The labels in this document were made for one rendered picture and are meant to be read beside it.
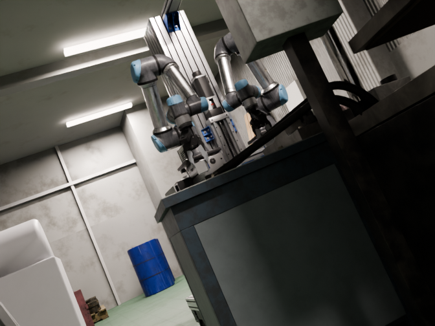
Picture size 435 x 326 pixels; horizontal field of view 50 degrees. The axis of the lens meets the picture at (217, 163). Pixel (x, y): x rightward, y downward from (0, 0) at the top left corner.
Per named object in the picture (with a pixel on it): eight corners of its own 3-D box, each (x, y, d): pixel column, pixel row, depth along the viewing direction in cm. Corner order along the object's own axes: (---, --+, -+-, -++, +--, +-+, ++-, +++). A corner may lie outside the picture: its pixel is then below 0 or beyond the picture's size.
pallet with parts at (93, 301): (106, 312, 852) (96, 288, 857) (111, 315, 734) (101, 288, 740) (58, 334, 820) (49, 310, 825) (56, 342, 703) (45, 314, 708)
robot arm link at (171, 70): (171, 61, 269) (210, 116, 242) (153, 67, 265) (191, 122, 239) (169, 45, 260) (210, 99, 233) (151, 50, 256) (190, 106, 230)
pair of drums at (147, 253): (172, 280, 901) (155, 239, 911) (186, 279, 794) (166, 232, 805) (138, 296, 875) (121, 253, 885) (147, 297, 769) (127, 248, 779)
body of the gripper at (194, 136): (204, 145, 226) (195, 123, 227) (200, 144, 218) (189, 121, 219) (191, 152, 227) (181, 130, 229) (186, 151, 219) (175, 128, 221)
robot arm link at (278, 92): (272, 108, 295) (224, 34, 282) (292, 97, 288) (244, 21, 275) (268, 115, 285) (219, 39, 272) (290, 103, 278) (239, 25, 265)
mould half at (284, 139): (269, 166, 235) (258, 142, 237) (313, 147, 241) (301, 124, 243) (303, 142, 187) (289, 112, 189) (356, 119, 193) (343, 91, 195)
